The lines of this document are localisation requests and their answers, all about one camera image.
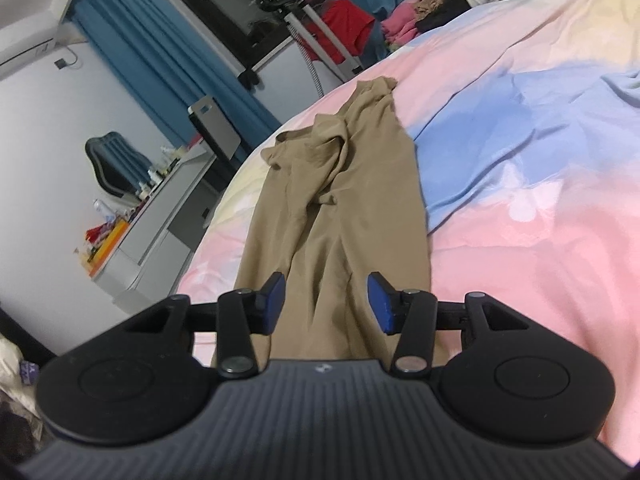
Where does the tan t-shirt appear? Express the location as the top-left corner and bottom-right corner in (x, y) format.
(235, 77), (431, 365)

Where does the white dressing table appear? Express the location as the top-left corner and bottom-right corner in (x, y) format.
(92, 143), (219, 315)

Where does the orange tray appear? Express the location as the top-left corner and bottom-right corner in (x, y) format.
(85, 218), (129, 276)

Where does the black white chair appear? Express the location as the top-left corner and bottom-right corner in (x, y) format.
(188, 96), (248, 193)

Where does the pastel tie-dye bed duvet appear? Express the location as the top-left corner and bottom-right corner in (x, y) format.
(177, 0), (640, 466)

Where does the left blue curtain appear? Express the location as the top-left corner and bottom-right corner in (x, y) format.
(68, 0), (280, 159)

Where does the red garment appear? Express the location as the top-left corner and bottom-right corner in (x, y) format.
(306, 0), (375, 64)

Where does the white air conditioner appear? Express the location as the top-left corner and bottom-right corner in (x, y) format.
(1, 23), (58, 74)

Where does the wavy frame mirror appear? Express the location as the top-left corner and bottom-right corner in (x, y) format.
(85, 131), (152, 198)

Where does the white camera tripod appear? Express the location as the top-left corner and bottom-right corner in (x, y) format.
(242, 0), (364, 97)

